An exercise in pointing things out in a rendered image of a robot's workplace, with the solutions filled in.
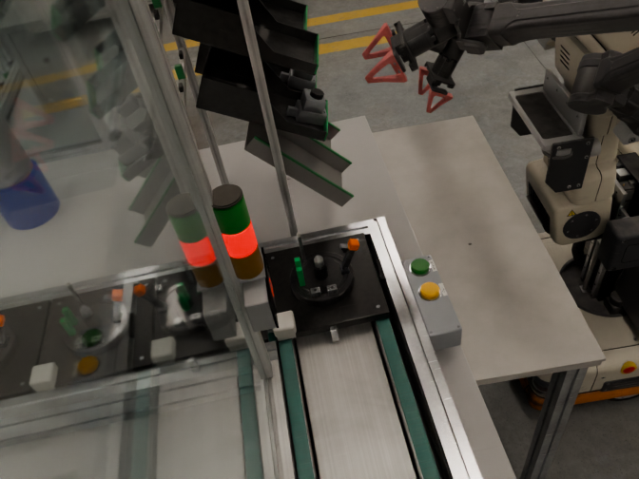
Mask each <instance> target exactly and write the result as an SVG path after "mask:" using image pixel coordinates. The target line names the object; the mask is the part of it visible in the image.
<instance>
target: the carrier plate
mask: <svg viewBox="0 0 639 479"><path fill-rule="evenodd" d="M349 239H355V240H358V243H359V248H358V250H357V251H355V253H354V255H353V257H352V260H351V262H350V263H351V265H352V267H353V270H354V276H355V283H354V286H353V289H352V290H351V292H350V293H349V295H348V296H347V297H345V298H344V299H343V300H341V301H339V302H337V303H335V304H332V305H329V306H322V307H318V306H311V305H307V304H305V303H303V302H301V301H300V300H298V299H297V298H296V297H295V295H294V294H293V292H292V288H291V285H290V274H291V271H292V269H293V267H294V266H295V265H296V264H295V260H294V258H298V257H300V259H301V253H300V247H299V246H298V247H294V248H289V249H284V250H280V251H276V252H271V253H267V254H265V255H266V259H267V262H268V266H269V269H270V273H271V278H272V284H273V290H274V297H275V302H276V309H277V314H278V313H282V312H287V311H292V312H293V314H294V318H295V323H296V328H297V331H296V337H294V338H297V337H302V336H306V335H314V334H318V333H323V332H327V331H330V327H331V326H335V325H337V328H338V329H340V328H345V327H349V326H354V325H358V324H362V323H366V322H371V321H376V320H380V319H384V318H388V317H390V311H389V308H388V305H387V302H386V299H385V296H384V294H383V290H382V287H381V284H380V281H379V278H378V273H377V270H376V267H375V264H374V262H373V259H372V256H371V253H370V250H369V247H368V244H367V241H366V238H365V236H364V233H360V234H355V235H352V236H347V237H342V238H338V239H330V240H325V241H321V242H316V243H311V244H307V245H303V250H304V255H305V256H306V257H307V256H309V255H311V254H315V253H318V252H331V253H336V254H339V255H341V256H343V257H345V254H346V253H343V250H341V249H340V244H341V243H344V244H347V243H348V241H349Z"/></svg>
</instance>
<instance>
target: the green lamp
mask: <svg viewBox="0 0 639 479"><path fill-rule="evenodd" d="M213 211H214V214H215V217H216V220H217V223H218V225H219V227H220V230H221V233H223V234H226V235H235V234H239V233H240V232H242V231H243V230H245V229H246V228H247V227H248V226H249V224H250V216H249V213H248V209H247V206H246V203H245V199H244V196H243V193H242V199H241V200H240V201H239V202H238V203H237V204H236V205H234V206H232V207H230V208H227V209H216V208H213Z"/></svg>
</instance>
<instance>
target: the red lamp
mask: <svg viewBox="0 0 639 479"><path fill-rule="evenodd" d="M222 236H223V241H224V243H225V246H226V249H227V252H228V255H229V256H230V257H232V258H236V259H239V258H244V257H247V256H249V255H251V254H252V253H253V252H254V251H255V250H256V248H257V245H258V243H257V239H256V236H255V232H254V229H253V225H252V222H251V220H250V224H249V226H248V227H247V228H246V229H245V230H243V231H242V232H240V233H239V234H235V235H226V234H222Z"/></svg>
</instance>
